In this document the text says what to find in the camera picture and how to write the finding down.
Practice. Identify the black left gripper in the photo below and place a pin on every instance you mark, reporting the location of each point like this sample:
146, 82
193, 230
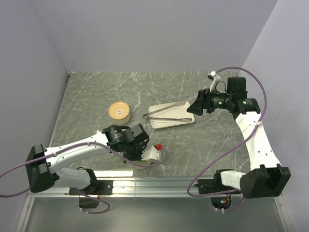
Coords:
142, 146

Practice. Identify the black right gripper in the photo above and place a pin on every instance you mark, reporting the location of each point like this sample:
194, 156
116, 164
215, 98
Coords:
203, 101

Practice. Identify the metal food tongs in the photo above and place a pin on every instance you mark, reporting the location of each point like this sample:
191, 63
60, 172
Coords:
174, 111

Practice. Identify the steel bowl from rail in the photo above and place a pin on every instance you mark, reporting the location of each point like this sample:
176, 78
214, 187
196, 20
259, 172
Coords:
125, 119

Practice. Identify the beige round lid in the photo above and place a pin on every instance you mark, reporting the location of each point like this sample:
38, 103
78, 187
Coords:
119, 105

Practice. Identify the green round lid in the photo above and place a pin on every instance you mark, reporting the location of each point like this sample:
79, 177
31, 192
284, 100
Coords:
144, 162

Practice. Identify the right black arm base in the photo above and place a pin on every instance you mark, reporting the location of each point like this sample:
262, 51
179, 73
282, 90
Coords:
207, 186

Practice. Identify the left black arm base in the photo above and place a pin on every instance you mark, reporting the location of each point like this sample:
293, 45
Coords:
104, 187

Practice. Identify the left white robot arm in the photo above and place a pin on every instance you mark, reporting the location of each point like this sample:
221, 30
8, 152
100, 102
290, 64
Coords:
48, 166

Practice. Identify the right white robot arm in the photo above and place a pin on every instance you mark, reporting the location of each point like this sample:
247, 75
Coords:
267, 177

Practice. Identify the white rectangular plate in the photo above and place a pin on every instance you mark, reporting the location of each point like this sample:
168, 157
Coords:
161, 124

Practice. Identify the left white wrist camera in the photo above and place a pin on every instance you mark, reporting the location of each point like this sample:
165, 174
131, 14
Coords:
151, 153

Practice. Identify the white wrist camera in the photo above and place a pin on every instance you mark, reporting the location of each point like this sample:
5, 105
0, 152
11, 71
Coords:
215, 78
151, 153

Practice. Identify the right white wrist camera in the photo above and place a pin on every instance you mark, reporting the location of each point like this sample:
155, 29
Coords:
215, 78

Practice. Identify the aluminium front rail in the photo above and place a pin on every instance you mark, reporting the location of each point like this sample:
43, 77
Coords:
150, 187

